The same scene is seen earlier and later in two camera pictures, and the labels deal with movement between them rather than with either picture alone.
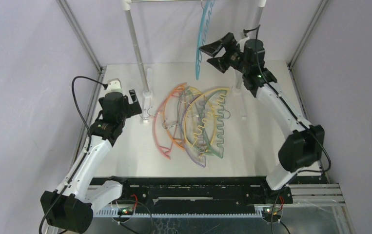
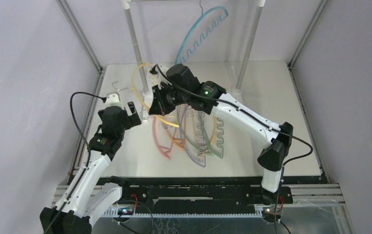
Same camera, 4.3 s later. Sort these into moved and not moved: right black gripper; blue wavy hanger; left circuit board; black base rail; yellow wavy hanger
Moved: right black gripper; yellow wavy hanger; blue wavy hanger
Not moved: left circuit board; black base rail
